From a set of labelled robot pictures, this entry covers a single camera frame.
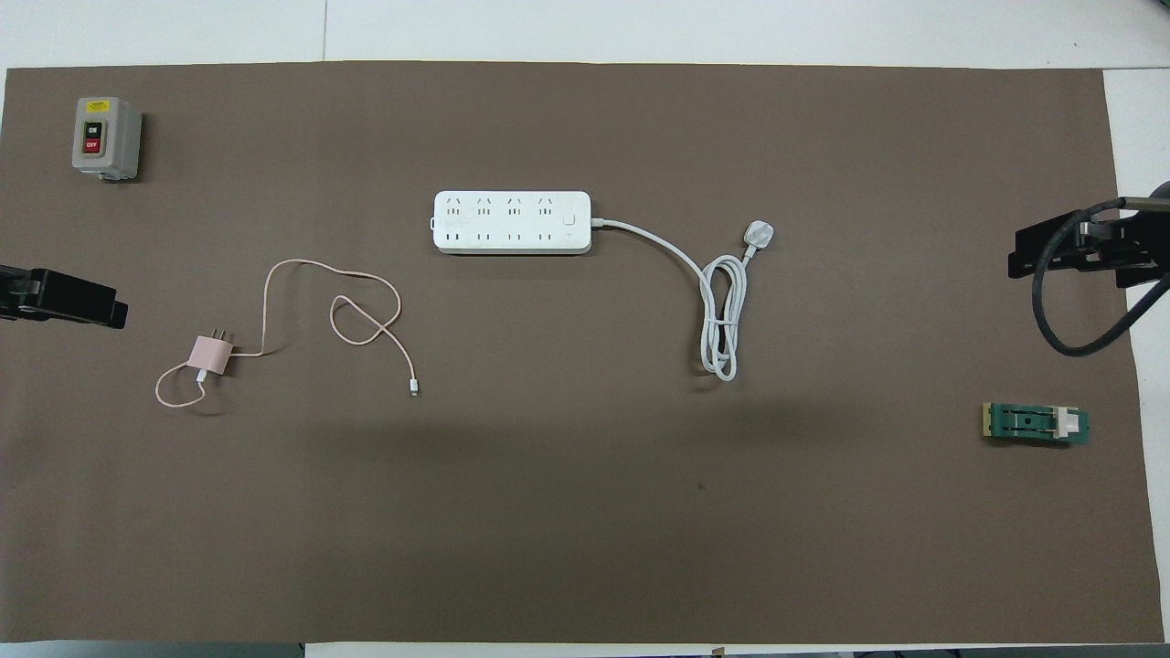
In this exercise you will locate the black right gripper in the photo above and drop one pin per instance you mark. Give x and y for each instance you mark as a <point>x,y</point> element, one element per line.
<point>1138,247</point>

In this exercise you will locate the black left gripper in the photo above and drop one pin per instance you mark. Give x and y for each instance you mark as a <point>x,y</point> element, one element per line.
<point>13,294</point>

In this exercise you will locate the pink charger adapter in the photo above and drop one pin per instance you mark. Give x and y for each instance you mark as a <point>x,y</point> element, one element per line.
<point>212,355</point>

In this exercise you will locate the white power strip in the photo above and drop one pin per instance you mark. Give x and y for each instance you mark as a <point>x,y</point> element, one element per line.
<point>521,224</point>

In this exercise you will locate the green circuit board module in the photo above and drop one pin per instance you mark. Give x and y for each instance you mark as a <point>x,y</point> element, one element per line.
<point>1028,423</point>

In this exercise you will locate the brown table mat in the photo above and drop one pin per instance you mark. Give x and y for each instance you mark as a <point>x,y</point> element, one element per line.
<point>548,503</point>

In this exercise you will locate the grey on-off switch box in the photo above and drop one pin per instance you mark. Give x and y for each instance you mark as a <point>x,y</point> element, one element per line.
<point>105,137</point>

